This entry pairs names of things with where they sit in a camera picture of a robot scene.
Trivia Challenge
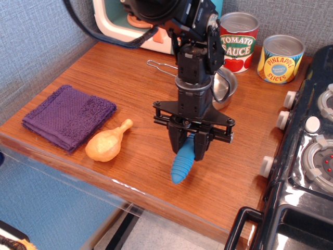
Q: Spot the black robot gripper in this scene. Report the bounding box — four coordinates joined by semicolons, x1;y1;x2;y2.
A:
153;84;235;161

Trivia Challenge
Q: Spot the blue handled metal fork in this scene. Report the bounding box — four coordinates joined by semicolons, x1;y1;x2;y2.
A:
171;133;195;184

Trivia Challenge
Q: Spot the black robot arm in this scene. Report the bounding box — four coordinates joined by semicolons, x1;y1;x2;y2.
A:
122;1;235;161

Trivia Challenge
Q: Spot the small steel pan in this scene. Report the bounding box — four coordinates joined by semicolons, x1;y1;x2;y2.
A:
146;60;238;110

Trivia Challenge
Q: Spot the orange toy chicken drumstick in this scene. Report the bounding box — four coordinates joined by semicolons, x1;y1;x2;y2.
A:
85;119;133;162

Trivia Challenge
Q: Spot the tomato sauce can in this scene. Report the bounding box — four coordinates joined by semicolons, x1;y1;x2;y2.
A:
220;12;259;73

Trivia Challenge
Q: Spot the pineapple slices can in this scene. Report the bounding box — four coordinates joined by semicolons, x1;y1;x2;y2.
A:
257;34;305;84

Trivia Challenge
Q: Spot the purple folded towel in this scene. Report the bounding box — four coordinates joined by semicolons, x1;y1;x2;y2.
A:
22;85;117;153

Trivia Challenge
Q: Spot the black toy stove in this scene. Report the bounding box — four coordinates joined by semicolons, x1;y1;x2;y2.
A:
225;45;332;249

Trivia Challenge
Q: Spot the teal toy microwave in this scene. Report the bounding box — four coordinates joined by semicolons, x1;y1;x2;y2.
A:
93;1;222;54

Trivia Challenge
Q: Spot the orange plush toy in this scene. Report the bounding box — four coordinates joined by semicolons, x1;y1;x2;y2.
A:
1;235;37;250

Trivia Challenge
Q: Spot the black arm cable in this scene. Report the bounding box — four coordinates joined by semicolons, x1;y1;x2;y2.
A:
62;0;159;49

